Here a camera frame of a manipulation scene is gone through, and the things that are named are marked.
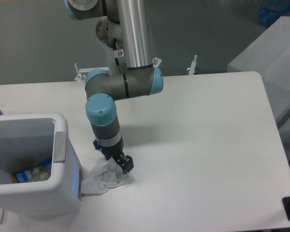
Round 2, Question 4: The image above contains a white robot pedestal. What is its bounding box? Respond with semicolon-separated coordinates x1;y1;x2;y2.
96;16;127;75

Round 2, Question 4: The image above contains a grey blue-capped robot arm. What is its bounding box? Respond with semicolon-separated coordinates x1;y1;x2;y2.
64;0;163;174

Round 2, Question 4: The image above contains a white plastic trash can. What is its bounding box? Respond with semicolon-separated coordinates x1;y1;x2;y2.
0;114;82;217

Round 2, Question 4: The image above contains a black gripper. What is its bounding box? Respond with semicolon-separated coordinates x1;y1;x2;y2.
93;139;134;174

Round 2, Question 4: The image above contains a blue yellow snack bag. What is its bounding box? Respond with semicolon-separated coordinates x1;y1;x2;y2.
12;157;52;184

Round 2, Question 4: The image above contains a blue plastic bag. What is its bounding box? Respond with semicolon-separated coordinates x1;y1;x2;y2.
258;0;290;27

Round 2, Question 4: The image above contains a black pedestal cable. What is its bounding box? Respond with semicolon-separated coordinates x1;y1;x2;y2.
112;37;125;73

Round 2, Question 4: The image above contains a white plastic wrapper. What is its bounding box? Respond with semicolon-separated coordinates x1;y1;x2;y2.
81;159;133;197

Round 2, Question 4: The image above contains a grey covered box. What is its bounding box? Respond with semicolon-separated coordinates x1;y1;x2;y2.
227;16;290;128

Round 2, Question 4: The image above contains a white middle clamp bracket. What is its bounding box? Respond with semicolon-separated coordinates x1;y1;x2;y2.
152;57;162;68

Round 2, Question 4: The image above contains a white table clamp bracket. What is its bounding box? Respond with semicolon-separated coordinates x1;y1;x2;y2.
74;62;109;81

